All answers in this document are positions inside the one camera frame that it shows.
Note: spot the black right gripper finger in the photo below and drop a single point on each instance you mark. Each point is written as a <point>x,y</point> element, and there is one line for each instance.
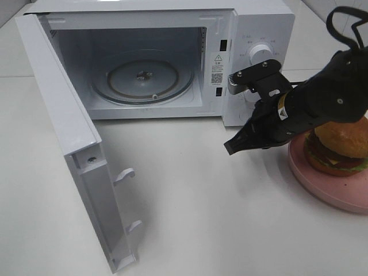
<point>243,79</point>
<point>248,138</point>

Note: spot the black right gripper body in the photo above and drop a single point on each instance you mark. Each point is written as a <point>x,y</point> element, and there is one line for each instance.
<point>269,128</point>

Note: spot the white microwave knob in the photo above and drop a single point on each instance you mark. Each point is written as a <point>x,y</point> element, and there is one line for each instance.
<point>251,97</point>
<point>259,53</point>

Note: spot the pink round plate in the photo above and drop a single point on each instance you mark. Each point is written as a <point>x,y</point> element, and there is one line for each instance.
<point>346,193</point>

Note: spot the toy hamburger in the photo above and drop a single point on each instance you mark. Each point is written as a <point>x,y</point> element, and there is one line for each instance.
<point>338,149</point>

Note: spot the white microwave door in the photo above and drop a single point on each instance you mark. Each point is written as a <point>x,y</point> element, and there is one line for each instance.
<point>80,142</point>

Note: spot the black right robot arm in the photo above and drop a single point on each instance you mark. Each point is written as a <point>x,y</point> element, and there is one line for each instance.
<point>337,93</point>

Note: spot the glass microwave turntable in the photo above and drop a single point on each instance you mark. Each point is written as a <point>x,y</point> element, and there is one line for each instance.
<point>142,77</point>

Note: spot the white microwave oven body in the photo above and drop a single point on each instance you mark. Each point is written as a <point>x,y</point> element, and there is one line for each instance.
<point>214,36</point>

